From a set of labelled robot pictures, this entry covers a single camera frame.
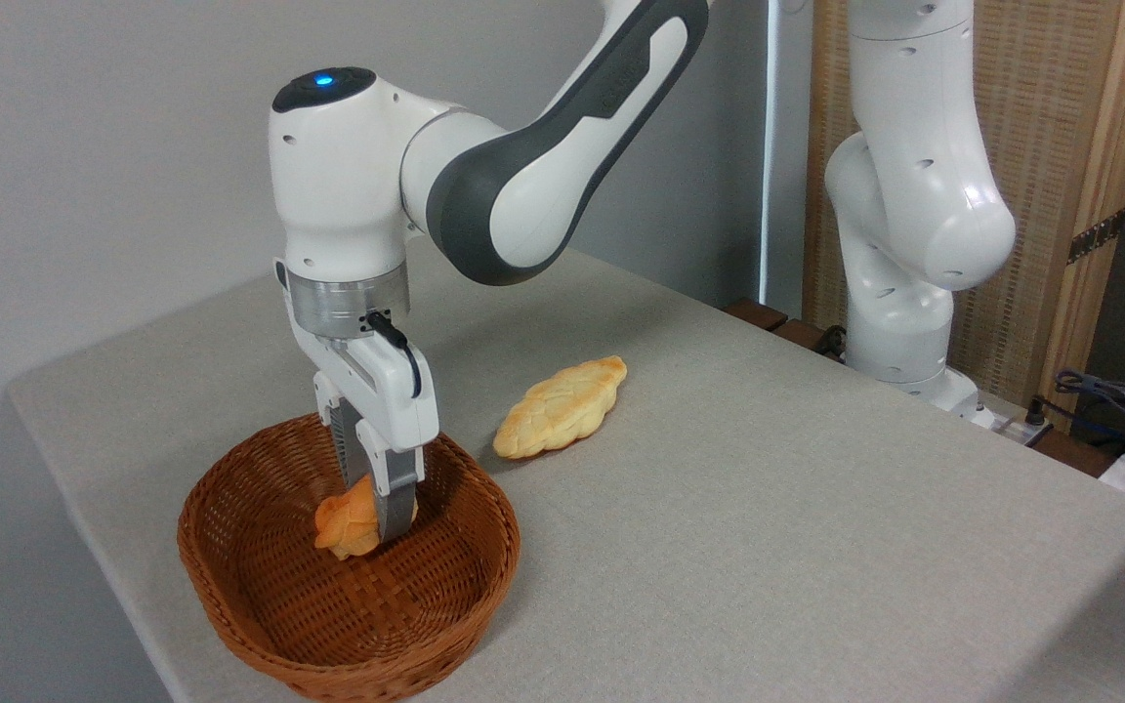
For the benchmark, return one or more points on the wooden woven folding screen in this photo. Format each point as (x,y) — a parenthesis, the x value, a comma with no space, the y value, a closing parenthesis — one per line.
(1051,117)

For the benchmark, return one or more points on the dark metal screen hinge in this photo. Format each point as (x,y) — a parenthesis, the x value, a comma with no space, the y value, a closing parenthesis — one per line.
(1096,235)

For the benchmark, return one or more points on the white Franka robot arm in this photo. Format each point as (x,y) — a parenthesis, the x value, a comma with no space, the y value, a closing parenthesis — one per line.
(904,186)

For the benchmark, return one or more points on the round orange bread roll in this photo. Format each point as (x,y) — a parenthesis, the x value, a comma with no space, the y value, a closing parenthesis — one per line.
(348,522)

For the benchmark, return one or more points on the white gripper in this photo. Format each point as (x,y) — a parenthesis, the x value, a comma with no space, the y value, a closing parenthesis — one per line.
(387,395)

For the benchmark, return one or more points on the long braided bread loaf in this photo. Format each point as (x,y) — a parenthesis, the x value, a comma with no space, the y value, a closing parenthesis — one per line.
(562,405)

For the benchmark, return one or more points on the brown wicker basket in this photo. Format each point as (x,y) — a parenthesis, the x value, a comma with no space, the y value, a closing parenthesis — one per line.
(279,596)

